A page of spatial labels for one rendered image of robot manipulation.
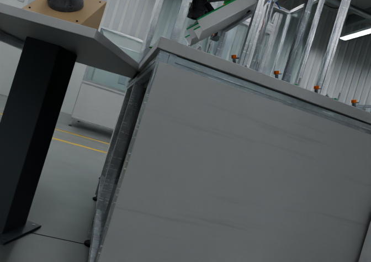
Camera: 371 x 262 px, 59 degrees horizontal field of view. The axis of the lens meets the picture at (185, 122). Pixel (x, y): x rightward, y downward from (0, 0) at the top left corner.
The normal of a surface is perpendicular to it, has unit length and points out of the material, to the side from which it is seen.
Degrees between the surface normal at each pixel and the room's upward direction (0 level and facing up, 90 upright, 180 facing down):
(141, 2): 90
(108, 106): 90
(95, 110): 90
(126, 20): 90
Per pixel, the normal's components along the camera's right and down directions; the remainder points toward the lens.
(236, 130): 0.22, 0.07
